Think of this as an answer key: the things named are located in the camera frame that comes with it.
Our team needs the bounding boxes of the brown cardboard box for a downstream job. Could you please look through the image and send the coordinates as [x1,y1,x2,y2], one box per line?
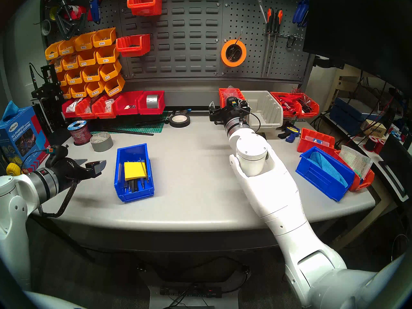
[360,118,387,138]

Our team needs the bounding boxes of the yellow notepad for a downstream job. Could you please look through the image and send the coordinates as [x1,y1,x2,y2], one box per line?
[124,161,148,181]

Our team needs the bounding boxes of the green cutting mat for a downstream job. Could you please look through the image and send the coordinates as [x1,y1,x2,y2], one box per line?
[90,114,166,134]

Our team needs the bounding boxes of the yellow bin labelled M3X6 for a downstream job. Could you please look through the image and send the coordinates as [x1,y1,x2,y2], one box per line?
[92,28,117,48]

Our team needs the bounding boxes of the yellow bin labelled M3-8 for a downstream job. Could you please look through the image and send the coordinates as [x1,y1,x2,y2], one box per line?
[82,66,103,83]

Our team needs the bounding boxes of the blue spring clamps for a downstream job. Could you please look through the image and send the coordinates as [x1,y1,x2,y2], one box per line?
[292,0,310,28]

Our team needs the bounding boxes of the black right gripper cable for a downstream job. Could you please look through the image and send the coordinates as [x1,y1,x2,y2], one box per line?
[240,107,262,133]

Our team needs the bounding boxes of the blue cloth in dispenser box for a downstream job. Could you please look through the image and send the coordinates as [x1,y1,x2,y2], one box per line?
[2,101,20,121]

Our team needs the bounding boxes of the orange-red bin with paper packet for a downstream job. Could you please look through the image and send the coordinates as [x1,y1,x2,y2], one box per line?
[334,150,375,192]

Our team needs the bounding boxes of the yellow bin labelled M2.5-6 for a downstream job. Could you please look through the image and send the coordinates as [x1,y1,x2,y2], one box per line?
[70,84,88,99]

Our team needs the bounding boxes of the red bin with red tool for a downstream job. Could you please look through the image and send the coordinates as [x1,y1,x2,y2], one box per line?
[270,92,302,119]

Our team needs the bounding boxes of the grey louvred wall panel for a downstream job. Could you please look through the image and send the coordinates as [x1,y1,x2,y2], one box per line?
[119,0,226,79]

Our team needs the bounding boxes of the yellow bin labelled M4-0.7X6 HEX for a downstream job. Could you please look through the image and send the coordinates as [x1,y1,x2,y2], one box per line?
[104,75,126,96]

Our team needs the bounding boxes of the grey pegboard with screwdrivers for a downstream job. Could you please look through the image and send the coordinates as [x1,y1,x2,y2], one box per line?
[221,0,311,83]

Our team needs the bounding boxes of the black grey vise clamp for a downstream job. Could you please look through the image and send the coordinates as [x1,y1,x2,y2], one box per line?
[55,0,88,40]

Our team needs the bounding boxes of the black metal frame stand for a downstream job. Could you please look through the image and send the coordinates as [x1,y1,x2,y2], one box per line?
[31,64,73,145]

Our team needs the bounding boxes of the blue bin with hand tools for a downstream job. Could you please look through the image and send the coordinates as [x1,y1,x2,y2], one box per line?
[114,143,155,202]

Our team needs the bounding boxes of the red bin with blue label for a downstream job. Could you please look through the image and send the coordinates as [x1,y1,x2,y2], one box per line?
[297,128,336,153]

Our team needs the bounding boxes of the red louvre-hung bin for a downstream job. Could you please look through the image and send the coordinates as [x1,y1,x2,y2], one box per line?
[116,34,151,58]
[127,0,163,16]

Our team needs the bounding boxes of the red bin with white bag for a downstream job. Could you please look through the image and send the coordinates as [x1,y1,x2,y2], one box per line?
[62,99,81,118]

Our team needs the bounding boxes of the yellow bin labelled M3-12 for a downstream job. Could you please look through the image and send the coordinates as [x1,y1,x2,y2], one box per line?
[65,69,84,85]

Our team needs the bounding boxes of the yellow bin labelled M2.5-5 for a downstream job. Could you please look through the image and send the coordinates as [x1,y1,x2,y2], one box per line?
[86,81,106,98]

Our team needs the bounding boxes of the folded blue cloth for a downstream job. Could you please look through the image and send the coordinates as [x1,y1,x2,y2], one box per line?
[310,152,349,187]

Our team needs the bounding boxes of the orange black handled screwdriver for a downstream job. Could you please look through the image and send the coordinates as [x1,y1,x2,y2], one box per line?
[267,10,283,77]
[261,8,274,78]

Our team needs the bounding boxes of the red thread spool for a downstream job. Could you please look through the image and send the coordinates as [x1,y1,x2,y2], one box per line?
[364,135,385,154]

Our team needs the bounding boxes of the yellow bin labelled M3-4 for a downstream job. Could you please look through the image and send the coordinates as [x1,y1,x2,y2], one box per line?
[96,45,120,65]

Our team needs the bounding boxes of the red bin with wires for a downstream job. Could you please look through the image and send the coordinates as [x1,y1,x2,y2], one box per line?
[291,93,320,119]

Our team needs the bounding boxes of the yellow bin labelled M3-6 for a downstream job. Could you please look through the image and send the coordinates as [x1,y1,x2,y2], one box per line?
[99,61,122,82]

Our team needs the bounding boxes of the orange tape roll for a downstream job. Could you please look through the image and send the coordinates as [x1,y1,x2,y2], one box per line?
[221,40,248,68]

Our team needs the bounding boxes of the blue cleaning cloths box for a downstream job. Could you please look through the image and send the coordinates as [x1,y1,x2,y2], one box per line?
[0,106,52,172]

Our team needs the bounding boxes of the yellow bin labelled M4X4XS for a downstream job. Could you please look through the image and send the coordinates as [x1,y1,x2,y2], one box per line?
[61,54,80,70]

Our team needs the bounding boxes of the red white tape roll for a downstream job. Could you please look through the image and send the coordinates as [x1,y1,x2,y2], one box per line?
[63,4,87,20]

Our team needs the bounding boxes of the yellow bin labelled M3X8 BAD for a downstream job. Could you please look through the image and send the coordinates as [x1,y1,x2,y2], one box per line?
[58,38,77,56]

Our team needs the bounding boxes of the long black rod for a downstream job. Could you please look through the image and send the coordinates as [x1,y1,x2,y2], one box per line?
[103,128,154,136]

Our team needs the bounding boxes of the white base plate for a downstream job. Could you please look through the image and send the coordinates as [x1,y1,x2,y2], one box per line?
[148,286,240,309]

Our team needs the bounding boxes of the red plastic storage bin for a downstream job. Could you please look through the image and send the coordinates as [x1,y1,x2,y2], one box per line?
[138,90,165,115]
[114,91,144,116]

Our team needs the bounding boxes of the grey duct tape roll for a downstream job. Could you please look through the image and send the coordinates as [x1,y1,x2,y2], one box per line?
[90,132,114,153]

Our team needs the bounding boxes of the orange-red plastic storage bin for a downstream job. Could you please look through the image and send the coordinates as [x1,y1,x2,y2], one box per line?
[75,97,98,119]
[92,94,117,118]

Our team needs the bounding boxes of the blue bin with cloth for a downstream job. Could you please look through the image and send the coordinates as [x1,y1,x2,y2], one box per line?
[295,146,355,202]

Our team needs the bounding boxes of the red wire spool blue label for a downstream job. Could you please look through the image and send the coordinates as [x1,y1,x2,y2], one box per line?
[67,120,92,146]

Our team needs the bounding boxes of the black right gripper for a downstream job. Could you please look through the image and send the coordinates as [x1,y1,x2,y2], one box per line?
[209,101,250,125]

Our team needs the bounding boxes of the yellow bin labelled M4-6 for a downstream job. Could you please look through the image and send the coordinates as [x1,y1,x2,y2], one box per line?
[77,50,98,67]

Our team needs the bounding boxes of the black monitor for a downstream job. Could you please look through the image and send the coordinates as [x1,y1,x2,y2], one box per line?
[303,0,412,93]

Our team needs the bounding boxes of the white paper packet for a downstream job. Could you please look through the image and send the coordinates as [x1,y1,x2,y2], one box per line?
[339,145,374,179]

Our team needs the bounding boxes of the small red parts bin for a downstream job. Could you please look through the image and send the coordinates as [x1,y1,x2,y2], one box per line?
[219,88,246,108]

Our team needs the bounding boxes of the red hand tool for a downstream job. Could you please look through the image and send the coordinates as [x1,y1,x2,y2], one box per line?
[276,96,300,114]

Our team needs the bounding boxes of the black power strip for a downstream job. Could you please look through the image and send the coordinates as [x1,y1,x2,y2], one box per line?
[160,286,222,298]

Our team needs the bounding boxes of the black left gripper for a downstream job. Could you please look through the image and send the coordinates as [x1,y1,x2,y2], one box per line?
[48,159,107,191]

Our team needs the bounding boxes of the large white plastic bin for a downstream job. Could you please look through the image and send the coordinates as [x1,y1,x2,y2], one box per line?
[241,90,284,129]

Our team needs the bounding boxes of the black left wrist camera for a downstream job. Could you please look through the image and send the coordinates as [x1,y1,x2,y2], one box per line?
[45,145,69,161]

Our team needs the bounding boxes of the dark blue crate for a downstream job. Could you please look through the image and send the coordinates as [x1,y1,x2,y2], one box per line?
[330,97,369,132]

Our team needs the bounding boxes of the metal tool holder rail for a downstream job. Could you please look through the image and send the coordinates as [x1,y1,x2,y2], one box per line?
[263,28,304,40]

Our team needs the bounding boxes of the black tape roll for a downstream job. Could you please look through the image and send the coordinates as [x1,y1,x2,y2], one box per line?
[169,114,191,128]

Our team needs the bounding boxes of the grey pegboard with yellow bins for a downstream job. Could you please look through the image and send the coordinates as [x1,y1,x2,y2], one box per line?
[40,0,124,96]

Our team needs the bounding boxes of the blue yellow bar clamp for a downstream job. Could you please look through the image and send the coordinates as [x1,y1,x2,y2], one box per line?
[277,124,301,143]

